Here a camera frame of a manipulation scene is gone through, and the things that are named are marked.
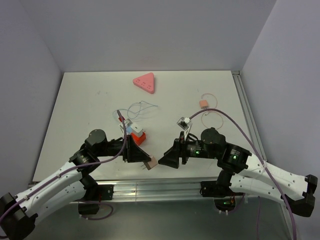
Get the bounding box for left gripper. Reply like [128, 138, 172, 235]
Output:
[95, 134, 151, 163]

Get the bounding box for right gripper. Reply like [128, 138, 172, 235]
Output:
[157, 131, 218, 168]

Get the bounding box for red cube socket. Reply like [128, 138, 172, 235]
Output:
[130, 132, 147, 146]

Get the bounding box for brown pink charger plug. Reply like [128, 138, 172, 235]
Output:
[141, 156, 158, 171]

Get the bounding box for light blue charger plug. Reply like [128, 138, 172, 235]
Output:
[126, 126, 132, 135]

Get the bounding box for white charger plug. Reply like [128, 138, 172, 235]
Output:
[130, 123, 144, 138]

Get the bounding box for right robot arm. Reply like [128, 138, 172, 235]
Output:
[158, 127, 318, 217]

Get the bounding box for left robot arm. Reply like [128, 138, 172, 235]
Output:
[0, 129, 152, 240]

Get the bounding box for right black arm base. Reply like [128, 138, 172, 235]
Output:
[199, 180, 243, 211]

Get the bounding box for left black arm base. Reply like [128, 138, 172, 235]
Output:
[78, 184, 114, 221]

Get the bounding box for orange pink charger plug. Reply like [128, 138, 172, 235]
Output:
[199, 99, 209, 109]

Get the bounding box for pink triangular power strip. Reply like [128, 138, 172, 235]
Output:
[132, 72, 155, 94]

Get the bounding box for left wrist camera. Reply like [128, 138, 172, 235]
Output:
[119, 119, 133, 134]

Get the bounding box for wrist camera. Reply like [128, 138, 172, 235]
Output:
[177, 117, 193, 140]
[119, 119, 133, 134]

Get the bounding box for aluminium front rail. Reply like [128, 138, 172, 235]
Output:
[23, 176, 287, 206]

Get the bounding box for aluminium rail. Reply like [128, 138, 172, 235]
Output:
[231, 71, 301, 240]
[23, 176, 287, 206]

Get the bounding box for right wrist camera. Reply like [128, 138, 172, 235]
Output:
[177, 117, 193, 140]

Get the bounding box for aluminium right rail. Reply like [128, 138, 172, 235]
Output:
[231, 71, 301, 240]

